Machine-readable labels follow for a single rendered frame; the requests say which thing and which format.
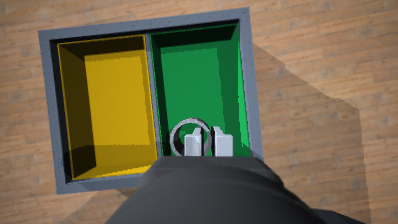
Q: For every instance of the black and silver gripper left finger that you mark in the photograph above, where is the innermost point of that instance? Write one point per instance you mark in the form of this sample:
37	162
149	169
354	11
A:
194	143

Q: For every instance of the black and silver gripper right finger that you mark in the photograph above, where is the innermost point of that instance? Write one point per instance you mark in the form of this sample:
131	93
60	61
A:
222	144

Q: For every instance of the steel bushing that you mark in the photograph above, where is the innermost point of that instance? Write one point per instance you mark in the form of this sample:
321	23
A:
178	147

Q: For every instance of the grey two-compartment sorting bin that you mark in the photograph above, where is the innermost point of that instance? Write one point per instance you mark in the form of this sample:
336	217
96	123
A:
115	91

